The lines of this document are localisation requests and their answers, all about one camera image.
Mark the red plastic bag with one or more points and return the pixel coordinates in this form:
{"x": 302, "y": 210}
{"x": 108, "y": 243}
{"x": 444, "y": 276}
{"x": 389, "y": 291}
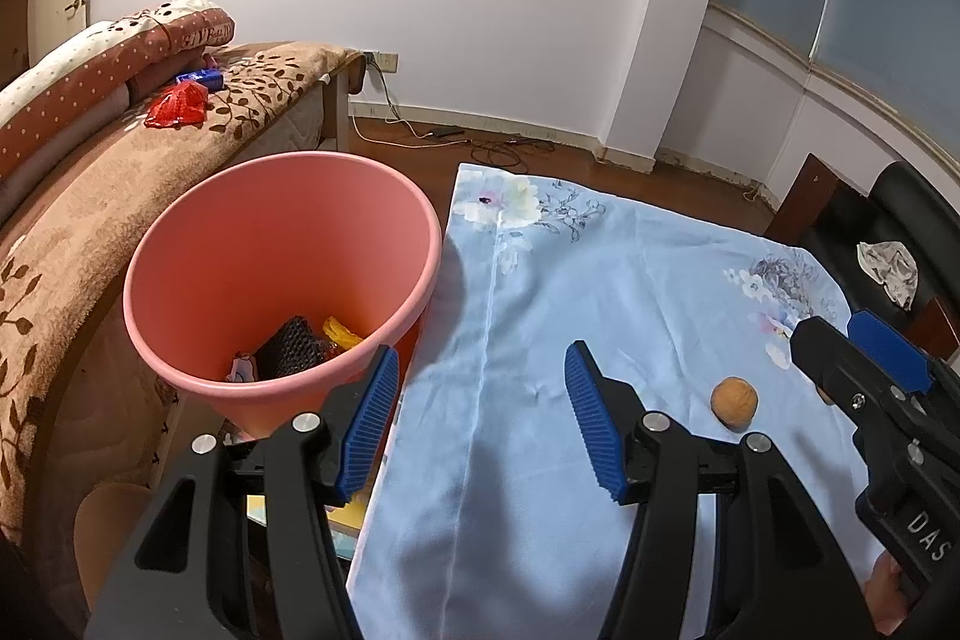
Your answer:
{"x": 179, "y": 105}

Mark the yellow plastic wrapper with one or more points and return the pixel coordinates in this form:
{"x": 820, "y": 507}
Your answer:
{"x": 338, "y": 334}

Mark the red dotted folded quilt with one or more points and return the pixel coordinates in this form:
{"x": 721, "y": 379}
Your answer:
{"x": 94, "y": 67}

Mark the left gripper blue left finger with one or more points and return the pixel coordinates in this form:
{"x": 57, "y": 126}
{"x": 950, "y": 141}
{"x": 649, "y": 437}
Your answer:
{"x": 368, "y": 423}

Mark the right hand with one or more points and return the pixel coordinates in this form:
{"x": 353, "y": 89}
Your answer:
{"x": 885, "y": 599}

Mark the light blue floral tablecloth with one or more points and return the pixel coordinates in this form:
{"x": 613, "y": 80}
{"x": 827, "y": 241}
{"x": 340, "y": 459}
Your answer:
{"x": 562, "y": 317}

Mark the blue small packet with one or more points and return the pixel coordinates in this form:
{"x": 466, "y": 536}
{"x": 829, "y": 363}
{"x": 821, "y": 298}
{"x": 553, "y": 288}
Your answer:
{"x": 211, "y": 79}

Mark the crumpled white cloth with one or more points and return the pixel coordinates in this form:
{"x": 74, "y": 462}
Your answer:
{"x": 891, "y": 266}

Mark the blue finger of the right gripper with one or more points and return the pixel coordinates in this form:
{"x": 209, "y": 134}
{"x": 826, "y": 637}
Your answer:
{"x": 903, "y": 362}
{"x": 837, "y": 368}

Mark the brown walnut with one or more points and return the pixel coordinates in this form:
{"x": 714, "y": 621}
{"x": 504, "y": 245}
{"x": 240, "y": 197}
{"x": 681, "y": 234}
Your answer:
{"x": 734, "y": 402}

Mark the pink plastic trash bin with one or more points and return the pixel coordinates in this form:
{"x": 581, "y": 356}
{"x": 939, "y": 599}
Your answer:
{"x": 303, "y": 234}

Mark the black foam net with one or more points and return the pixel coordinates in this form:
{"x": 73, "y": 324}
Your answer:
{"x": 294, "y": 348}

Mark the black leather armchair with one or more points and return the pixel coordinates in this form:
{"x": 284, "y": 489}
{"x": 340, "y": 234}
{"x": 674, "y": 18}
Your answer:
{"x": 827, "y": 216}

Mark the colourful box under bin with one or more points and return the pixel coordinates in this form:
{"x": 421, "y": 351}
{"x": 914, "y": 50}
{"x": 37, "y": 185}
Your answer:
{"x": 346, "y": 522}

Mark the red white plastic wrapper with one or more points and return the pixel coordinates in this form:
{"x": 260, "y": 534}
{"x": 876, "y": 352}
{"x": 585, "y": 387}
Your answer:
{"x": 243, "y": 369}

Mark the brown leaf pattern bed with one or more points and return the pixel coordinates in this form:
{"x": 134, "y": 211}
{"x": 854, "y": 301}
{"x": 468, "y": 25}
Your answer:
{"x": 58, "y": 261}

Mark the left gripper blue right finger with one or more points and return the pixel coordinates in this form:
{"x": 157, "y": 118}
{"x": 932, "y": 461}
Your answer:
{"x": 586, "y": 388}

